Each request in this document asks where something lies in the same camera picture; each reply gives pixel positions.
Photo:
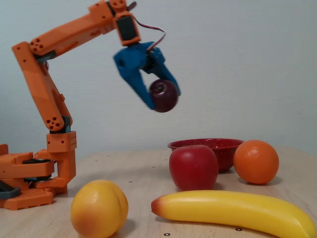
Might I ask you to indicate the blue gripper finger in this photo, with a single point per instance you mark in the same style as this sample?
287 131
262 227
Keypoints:
161 64
141 86

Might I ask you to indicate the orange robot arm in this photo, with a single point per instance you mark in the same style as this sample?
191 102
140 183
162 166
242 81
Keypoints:
37 81

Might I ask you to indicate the yellow peach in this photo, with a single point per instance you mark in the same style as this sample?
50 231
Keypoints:
99 210

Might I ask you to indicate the red speckled bowl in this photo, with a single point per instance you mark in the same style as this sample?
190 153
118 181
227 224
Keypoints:
224 153

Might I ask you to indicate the orange robot base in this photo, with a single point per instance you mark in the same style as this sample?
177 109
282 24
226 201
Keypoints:
27 199

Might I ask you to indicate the blue gripper body with servo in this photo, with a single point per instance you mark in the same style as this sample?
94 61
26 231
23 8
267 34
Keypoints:
131 62

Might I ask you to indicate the red apple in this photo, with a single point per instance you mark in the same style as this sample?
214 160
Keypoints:
193 168

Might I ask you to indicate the dark grey table clamp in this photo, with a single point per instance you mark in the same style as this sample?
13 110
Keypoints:
10 193

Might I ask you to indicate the orange fruit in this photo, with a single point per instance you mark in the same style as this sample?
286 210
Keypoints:
256 162

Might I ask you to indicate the dark purple plum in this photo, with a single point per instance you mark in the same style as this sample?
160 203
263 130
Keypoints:
164 98

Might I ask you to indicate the yellow banana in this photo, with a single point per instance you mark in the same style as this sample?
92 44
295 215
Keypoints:
223 208

